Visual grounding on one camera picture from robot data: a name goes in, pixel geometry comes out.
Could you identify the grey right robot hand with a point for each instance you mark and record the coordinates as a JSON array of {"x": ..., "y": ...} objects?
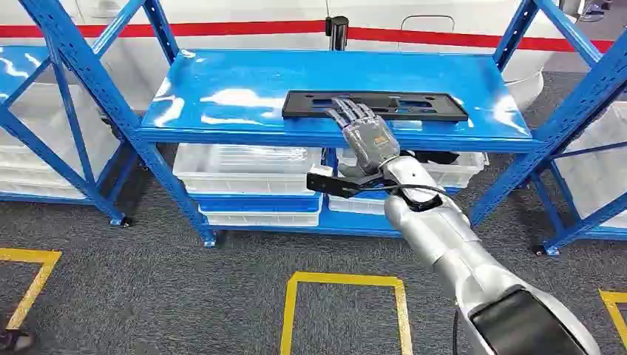
[{"x": 370, "y": 142}]

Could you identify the black plastic panel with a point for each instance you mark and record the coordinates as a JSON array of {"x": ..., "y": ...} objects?
[{"x": 303, "y": 111}]

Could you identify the blue plastic bin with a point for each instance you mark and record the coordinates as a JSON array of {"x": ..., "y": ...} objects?
[
  {"x": 254, "y": 202},
  {"x": 372, "y": 194}
]

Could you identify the black part in bin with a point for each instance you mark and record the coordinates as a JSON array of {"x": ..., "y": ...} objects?
[{"x": 436, "y": 158}]

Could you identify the yellow floor tape square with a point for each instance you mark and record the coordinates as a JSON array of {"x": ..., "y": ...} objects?
[
  {"x": 343, "y": 279},
  {"x": 615, "y": 295}
]

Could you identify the blue metal shelf rack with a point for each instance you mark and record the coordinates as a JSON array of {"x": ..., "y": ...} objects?
[
  {"x": 245, "y": 73},
  {"x": 588, "y": 220},
  {"x": 73, "y": 147}
]

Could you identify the red barrier belt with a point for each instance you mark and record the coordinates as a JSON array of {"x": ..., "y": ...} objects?
[{"x": 220, "y": 29}]

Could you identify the person's foot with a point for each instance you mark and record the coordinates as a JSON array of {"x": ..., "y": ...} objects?
[{"x": 14, "y": 340}]

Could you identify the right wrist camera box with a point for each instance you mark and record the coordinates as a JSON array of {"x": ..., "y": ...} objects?
[{"x": 328, "y": 185}]

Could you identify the black barrier post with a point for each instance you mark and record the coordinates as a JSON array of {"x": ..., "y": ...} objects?
[{"x": 337, "y": 32}]

